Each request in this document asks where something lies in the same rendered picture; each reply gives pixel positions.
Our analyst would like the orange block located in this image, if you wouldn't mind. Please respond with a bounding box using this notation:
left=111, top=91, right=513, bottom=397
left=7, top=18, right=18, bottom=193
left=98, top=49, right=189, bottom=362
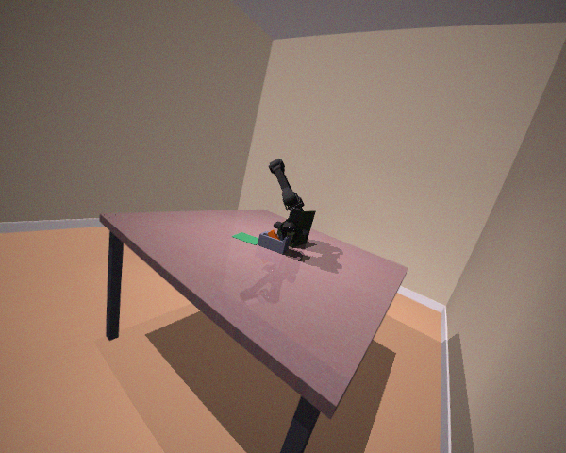
left=268, top=230, right=280, bottom=241

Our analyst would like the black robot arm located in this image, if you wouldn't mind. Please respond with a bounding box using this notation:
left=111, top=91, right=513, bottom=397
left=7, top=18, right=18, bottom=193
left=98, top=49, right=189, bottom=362
left=269, top=158, right=305, bottom=233

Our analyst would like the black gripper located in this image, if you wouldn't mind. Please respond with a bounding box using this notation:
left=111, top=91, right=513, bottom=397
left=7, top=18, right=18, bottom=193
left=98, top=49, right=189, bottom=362
left=273, top=216, right=309, bottom=245

